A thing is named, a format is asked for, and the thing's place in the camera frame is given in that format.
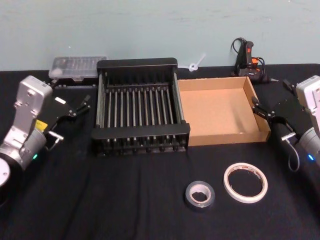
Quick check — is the right gripper cable, silver plug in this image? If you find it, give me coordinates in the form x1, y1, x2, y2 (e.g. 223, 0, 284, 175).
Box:
281, 132, 301, 173

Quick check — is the clear plastic case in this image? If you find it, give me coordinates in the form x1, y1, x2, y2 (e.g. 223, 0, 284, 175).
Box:
48, 56, 108, 83

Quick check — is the roll of silver tape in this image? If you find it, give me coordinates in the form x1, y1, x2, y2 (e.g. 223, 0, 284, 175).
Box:
185, 180, 216, 207

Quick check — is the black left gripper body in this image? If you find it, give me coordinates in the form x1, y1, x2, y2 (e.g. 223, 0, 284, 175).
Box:
37, 92, 77, 141

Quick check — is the small white three-armed plastic piece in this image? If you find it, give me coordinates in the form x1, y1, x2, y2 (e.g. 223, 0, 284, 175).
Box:
178, 52, 207, 72

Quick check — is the black corded tool, red switch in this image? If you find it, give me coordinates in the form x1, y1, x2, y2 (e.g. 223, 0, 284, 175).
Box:
230, 37, 279, 85

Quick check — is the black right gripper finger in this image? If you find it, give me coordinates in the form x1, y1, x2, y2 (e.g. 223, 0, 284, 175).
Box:
282, 79, 298, 95
251, 96, 276, 122

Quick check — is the shallow brown cardboard tray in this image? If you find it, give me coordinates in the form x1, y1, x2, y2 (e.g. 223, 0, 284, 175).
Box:
177, 76, 272, 147

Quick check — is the black rack with steel bars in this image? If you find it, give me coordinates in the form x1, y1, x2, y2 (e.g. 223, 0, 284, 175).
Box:
90, 57, 191, 157

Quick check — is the black table cloth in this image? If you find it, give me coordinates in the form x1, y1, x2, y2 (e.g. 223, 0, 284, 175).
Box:
0, 63, 320, 240

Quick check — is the left gripper cable, silver plug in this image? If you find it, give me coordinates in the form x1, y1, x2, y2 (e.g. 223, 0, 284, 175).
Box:
46, 131, 65, 152

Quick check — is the roll of white tape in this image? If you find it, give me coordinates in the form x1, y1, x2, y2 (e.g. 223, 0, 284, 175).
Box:
223, 162, 269, 204

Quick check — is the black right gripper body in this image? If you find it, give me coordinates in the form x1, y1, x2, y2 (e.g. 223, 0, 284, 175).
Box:
271, 96, 312, 137

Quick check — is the gripper cable, silver plug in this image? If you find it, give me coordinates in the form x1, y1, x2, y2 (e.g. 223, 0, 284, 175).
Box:
46, 131, 65, 152
281, 132, 301, 173

